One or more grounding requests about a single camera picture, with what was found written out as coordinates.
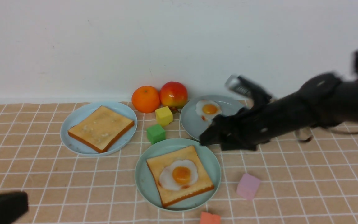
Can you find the pink foam cube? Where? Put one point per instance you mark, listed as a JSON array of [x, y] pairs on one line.
[[248, 186]]

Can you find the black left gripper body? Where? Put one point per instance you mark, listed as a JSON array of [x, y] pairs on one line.
[[13, 205]]

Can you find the green foam cube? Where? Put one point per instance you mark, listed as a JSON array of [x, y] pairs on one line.
[[155, 133]]

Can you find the yellow foam cube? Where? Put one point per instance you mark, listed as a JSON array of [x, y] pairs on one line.
[[164, 116]]

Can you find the teal green plate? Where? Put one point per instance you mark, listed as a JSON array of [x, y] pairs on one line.
[[145, 181]]

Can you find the orange foam cube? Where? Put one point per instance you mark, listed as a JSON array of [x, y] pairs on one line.
[[208, 218]]

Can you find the grey blue plate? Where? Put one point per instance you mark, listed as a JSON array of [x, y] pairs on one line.
[[193, 123]]

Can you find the orange fruit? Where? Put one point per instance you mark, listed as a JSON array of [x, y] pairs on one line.
[[146, 99]]

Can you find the red yellow apple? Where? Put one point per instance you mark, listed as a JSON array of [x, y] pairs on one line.
[[174, 95]]

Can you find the light blue plate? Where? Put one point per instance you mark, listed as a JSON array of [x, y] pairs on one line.
[[73, 137]]

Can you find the fried egg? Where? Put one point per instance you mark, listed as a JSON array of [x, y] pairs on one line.
[[207, 110], [179, 175]]

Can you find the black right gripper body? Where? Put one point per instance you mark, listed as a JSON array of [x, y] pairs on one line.
[[235, 132]]

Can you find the toast slice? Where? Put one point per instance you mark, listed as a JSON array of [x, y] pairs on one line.
[[170, 197], [101, 128]]

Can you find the checkered tan tablecloth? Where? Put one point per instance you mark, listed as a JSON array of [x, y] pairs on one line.
[[313, 183]]

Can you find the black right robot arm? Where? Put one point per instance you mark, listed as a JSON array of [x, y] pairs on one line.
[[324, 101]]

